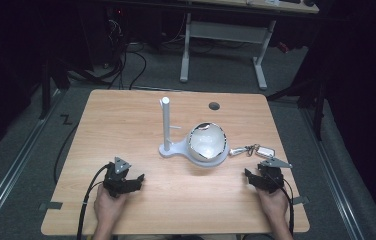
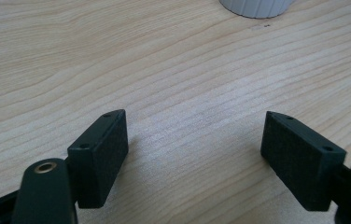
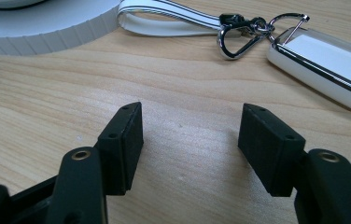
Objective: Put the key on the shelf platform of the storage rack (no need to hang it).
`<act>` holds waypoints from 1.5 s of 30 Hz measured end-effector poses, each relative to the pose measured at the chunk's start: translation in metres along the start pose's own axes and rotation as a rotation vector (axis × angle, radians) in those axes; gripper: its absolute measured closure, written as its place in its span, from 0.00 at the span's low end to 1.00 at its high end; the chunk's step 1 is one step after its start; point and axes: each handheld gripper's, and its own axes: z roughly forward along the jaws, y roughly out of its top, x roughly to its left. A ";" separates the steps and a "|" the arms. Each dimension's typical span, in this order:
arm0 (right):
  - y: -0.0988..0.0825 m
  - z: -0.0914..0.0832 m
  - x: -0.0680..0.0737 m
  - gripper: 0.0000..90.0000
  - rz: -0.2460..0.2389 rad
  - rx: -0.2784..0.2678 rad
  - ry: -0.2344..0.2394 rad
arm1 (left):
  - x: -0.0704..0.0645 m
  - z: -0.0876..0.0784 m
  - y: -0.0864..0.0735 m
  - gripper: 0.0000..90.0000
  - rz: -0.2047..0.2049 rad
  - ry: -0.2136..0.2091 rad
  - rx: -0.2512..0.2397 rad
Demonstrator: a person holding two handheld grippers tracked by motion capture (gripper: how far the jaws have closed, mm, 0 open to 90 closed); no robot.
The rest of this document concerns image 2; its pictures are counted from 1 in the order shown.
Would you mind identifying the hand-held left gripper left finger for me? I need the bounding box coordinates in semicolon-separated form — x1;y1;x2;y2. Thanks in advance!
66;108;130;209

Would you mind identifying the white ribbed cup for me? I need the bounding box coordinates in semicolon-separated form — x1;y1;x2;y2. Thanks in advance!
218;0;297;20

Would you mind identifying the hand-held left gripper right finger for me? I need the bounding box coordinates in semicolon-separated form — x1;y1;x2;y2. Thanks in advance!
260;110;347;213

